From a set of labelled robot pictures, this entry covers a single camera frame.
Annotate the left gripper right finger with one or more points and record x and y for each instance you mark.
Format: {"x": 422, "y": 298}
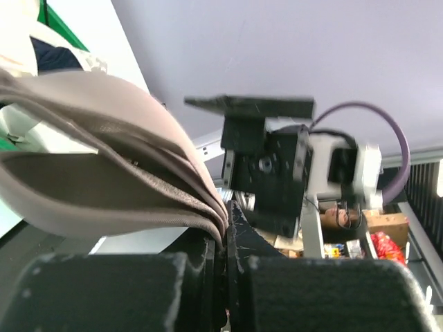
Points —
{"x": 268, "y": 291}

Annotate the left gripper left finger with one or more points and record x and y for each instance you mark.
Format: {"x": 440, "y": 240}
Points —
{"x": 171, "y": 291}

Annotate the white bra in basket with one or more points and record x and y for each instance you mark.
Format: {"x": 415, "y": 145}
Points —
{"x": 39, "y": 112}

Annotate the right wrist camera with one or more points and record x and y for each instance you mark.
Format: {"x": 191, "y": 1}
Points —
{"x": 344, "y": 170}

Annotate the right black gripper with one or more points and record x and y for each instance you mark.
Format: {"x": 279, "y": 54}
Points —
{"x": 273, "y": 166}

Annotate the cardboard box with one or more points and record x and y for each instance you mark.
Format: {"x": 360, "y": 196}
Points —
{"x": 395, "y": 225}

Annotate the beige bra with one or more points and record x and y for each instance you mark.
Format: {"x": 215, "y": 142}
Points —
{"x": 144, "y": 172}

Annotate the red snack packet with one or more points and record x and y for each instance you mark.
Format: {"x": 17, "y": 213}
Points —
{"x": 386, "y": 248}

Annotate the green plastic basket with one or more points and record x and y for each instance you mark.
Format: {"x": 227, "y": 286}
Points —
{"x": 62, "y": 24}

